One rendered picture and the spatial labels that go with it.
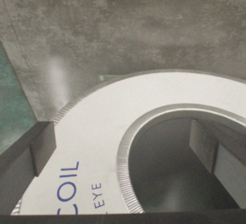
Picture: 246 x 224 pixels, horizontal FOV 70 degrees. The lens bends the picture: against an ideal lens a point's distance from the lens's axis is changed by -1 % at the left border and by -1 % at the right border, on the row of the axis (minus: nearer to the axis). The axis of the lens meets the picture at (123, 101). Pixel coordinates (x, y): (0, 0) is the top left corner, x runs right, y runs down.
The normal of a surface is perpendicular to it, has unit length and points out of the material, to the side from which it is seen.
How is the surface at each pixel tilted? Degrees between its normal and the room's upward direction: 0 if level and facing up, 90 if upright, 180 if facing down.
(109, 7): 0
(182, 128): 5
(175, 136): 9
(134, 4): 0
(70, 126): 90
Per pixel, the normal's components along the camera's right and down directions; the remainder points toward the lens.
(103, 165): -0.01, -0.77
